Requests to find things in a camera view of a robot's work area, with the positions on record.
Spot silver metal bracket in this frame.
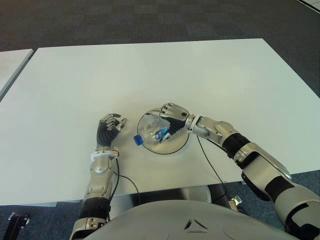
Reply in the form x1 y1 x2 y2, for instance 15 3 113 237
228 195 242 211

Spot clear water bottle blue cap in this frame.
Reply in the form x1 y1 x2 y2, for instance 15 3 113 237
133 117 173 146

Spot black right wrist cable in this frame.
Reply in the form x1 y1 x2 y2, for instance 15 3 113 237
196 133 228 201

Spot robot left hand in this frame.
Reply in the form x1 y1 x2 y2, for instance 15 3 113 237
96 113 128 149

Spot white plate black rim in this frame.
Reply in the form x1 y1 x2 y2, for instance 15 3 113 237
136 106 189 155

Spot black wheeled stand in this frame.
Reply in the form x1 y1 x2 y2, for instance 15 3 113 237
0 212 31 240

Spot grey robot torso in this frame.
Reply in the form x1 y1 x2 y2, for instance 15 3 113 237
86 199 293 240

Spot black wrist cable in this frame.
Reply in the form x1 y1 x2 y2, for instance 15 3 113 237
108 152 141 208
196 133 228 201

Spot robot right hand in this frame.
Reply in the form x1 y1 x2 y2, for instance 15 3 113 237
158 102 192 145

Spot white neighbouring table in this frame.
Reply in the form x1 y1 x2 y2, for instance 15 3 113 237
0 48 34 101

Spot silver table pedestal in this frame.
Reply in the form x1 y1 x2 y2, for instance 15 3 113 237
109 184 212 221

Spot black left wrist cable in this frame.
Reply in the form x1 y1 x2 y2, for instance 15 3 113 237
108 152 141 208

